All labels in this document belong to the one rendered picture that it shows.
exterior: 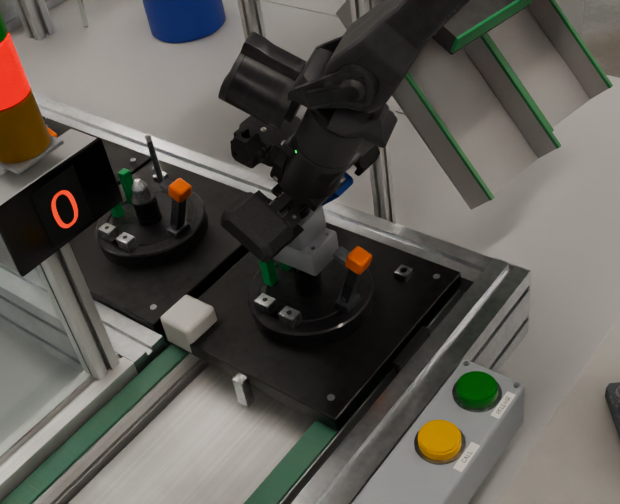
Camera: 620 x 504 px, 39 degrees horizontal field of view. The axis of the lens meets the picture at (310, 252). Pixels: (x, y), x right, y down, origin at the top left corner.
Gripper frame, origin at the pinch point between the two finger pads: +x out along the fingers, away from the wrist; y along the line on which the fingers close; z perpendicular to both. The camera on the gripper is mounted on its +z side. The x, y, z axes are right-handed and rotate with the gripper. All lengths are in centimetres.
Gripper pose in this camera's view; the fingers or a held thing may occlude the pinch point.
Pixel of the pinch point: (290, 211)
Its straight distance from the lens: 89.0
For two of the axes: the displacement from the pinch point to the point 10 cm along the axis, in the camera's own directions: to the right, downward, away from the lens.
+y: -6.0, 5.9, -5.4
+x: -2.9, 4.8, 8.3
